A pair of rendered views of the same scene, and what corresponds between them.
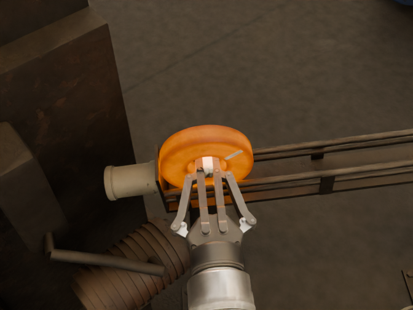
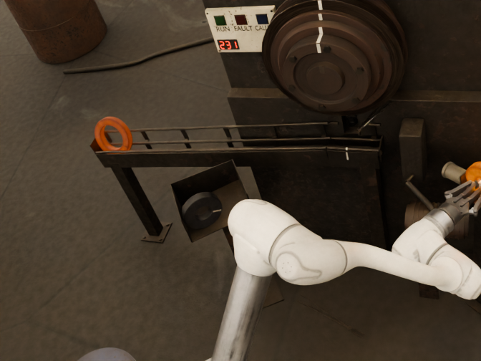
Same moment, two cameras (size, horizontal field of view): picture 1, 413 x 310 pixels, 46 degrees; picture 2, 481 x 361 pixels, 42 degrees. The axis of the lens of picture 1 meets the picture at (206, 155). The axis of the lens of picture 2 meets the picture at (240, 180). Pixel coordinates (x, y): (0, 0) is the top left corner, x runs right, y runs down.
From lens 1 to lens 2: 1.55 m
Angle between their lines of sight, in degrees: 46
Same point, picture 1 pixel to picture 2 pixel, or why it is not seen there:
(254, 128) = not seen: outside the picture
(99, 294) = (413, 213)
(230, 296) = (436, 220)
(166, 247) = not seen: hidden behind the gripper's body
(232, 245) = (457, 209)
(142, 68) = not seen: outside the picture
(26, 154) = (418, 134)
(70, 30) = (470, 97)
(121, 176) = (452, 168)
